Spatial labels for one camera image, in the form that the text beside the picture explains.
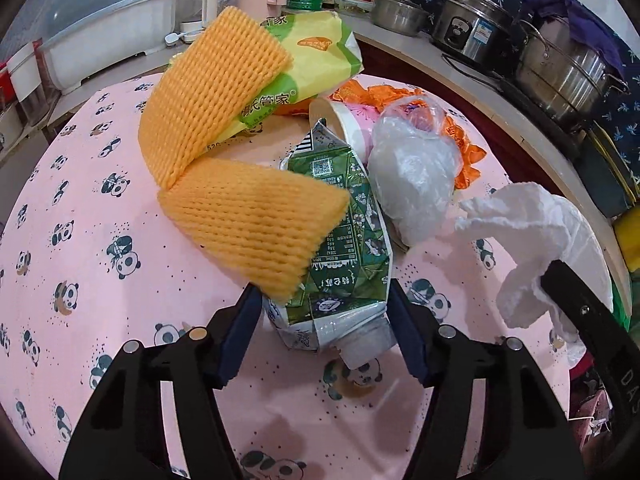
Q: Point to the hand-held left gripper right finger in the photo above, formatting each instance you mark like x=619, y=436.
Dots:
x=407, y=340

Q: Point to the large steel steamer pot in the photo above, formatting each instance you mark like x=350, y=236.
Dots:
x=565, y=80

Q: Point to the large orange foam fruit net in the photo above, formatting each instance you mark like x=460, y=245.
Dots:
x=200, y=100

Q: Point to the white tissue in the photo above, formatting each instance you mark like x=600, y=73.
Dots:
x=540, y=225

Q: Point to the steel rice cooker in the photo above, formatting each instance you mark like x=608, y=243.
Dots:
x=470, y=30

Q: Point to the small steel bowl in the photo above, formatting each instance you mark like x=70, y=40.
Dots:
x=400, y=12

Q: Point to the pink panda printed tablecloth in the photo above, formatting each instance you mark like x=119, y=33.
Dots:
x=100, y=260

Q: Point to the black induction cooktop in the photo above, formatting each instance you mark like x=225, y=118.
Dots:
x=540, y=110

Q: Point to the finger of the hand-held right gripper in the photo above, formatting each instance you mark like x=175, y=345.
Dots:
x=582, y=320

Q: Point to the purple cloth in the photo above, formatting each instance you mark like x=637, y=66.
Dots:
x=585, y=25

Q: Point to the yellow green snack bag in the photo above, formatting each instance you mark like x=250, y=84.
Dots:
x=320, y=60

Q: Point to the clear plastic bag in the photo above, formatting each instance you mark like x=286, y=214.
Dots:
x=410, y=180

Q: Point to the crushed green drink carton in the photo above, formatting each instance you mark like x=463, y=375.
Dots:
x=345, y=270

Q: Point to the dark teal basin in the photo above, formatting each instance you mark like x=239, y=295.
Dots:
x=600, y=175

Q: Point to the yellow electric pot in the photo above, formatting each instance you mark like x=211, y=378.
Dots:
x=629, y=240

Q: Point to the orange foil wrapper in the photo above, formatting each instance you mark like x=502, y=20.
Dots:
x=380, y=92

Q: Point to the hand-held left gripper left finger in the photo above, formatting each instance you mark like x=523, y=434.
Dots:
x=240, y=340

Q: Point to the clear storage container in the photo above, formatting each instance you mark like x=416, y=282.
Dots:
x=30, y=90

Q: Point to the pink white paper cup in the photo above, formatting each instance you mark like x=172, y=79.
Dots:
x=355, y=122

